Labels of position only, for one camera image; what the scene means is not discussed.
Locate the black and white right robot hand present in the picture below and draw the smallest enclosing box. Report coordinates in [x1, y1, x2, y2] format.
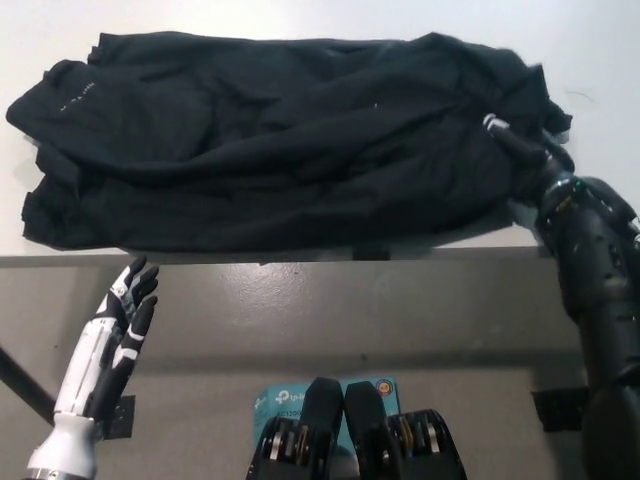
[482, 113, 640, 315]

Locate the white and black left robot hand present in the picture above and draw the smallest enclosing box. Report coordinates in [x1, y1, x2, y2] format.
[52, 255, 161, 426]

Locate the black table leg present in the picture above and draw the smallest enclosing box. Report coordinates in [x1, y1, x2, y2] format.
[0, 344, 57, 414]

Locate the black jacket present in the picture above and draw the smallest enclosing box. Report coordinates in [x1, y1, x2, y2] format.
[3, 30, 574, 262]

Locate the black floor bracket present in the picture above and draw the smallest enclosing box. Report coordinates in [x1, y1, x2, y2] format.
[530, 387, 594, 434]
[102, 394, 136, 441]

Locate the black floor bracket right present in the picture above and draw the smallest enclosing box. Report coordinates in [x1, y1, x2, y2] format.
[530, 387, 594, 434]

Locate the black floor bracket left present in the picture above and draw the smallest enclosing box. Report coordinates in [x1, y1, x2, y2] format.
[102, 394, 136, 441]

